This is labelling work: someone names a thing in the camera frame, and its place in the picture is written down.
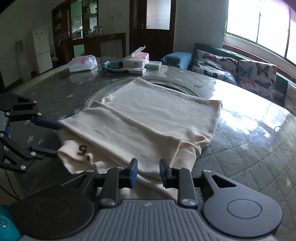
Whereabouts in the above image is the pink wet wipes pack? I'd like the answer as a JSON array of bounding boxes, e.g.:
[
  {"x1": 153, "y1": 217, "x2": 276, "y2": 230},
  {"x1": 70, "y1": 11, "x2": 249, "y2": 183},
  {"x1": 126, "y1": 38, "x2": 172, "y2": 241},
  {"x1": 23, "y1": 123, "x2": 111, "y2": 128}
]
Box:
[{"x1": 68, "y1": 55, "x2": 97, "y2": 73}]

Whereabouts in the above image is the flat white box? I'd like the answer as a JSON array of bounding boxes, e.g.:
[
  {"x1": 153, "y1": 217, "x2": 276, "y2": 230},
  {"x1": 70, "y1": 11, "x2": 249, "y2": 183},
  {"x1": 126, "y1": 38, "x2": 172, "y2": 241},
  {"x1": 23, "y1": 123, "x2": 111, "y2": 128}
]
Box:
[{"x1": 125, "y1": 67, "x2": 146, "y2": 75}]

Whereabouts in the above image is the white refrigerator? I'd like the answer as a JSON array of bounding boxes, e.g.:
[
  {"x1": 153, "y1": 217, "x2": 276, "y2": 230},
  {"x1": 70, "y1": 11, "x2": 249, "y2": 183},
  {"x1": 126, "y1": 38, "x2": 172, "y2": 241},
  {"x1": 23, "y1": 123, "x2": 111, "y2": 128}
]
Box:
[{"x1": 32, "y1": 27, "x2": 53, "y2": 74}]

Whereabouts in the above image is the dark wooden door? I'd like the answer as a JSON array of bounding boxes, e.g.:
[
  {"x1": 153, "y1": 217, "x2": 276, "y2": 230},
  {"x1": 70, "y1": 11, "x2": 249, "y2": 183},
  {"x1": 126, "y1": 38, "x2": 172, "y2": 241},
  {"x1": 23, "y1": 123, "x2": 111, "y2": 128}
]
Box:
[{"x1": 129, "y1": 0, "x2": 176, "y2": 61}]

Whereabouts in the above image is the window with green frame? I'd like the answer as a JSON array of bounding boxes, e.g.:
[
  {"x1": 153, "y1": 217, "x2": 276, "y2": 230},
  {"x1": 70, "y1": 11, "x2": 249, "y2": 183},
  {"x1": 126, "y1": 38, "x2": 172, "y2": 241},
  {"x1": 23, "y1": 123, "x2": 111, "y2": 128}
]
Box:
[{"x1": 225, "y1": 1, "x2": 295, "y2": 65}]

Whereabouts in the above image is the dark wooden cabinet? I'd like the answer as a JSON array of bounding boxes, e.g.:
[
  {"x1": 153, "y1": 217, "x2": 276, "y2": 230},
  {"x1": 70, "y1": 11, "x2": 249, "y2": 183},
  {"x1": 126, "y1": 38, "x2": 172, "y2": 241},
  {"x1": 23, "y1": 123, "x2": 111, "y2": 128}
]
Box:
[{"x1": 52, "y1": 1, "x2": 127, "y2": 65}]

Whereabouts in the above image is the cream garment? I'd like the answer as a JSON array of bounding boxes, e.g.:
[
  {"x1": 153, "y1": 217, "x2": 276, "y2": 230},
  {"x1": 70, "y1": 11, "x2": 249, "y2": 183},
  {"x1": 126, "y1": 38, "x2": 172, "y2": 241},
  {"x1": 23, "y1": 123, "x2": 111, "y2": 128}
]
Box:
[{"x1": 57, "y1": 77, "x2": 222, "y2": 199}]

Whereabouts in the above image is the grey quilted star tablecloth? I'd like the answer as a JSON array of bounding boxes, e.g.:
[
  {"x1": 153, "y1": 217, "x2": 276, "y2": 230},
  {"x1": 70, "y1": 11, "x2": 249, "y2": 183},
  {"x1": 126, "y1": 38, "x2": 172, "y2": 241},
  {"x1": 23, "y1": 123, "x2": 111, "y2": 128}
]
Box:
[{"x1": 10, "y1": 66, "x2": 295, "y2": 240}]

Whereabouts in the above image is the butterfly pillow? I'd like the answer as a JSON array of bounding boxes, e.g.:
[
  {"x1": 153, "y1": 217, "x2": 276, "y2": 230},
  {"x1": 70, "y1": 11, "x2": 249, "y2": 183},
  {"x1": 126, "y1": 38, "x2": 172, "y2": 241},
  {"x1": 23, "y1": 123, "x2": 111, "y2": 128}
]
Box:
[
  {"x1": 238, "y1": 60, "x2": 278, "y2": 100},
  {"x1": 190, "y1": 49, "x2": 238, "y2": 85}
]

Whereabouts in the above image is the blue sofa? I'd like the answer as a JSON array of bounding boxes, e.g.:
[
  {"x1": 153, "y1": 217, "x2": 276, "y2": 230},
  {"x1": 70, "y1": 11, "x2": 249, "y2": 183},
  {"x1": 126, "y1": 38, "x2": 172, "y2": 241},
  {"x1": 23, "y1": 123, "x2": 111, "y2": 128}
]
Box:
[{"x1": 161, "y1": 43, "x2": 295, "y2": 107}]

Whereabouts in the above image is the butterfly pillow left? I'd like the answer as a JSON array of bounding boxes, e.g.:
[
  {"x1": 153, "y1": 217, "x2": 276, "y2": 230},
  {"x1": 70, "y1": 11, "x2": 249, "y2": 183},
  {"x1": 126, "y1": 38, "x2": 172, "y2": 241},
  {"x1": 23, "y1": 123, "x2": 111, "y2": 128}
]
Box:
[{"x1": 190, "y1": 49, "x2": 238, "y2": 85}]

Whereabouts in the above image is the white tissue box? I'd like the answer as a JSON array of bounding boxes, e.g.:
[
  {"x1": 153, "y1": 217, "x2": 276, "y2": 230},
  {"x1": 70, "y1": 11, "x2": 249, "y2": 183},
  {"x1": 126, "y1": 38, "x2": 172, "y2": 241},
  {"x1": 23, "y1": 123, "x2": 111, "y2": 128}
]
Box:
[{"x1": 122, "y1": 46, "x2": 149, "y2": 68}]

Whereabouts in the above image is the butterfly pillow right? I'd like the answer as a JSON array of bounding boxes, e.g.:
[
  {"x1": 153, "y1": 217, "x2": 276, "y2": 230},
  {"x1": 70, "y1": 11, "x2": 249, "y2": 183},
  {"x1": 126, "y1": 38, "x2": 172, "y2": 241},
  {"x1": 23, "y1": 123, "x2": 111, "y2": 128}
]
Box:
[{"x1": 238, "y1": 60, "x2": 278, "y2": 100}]

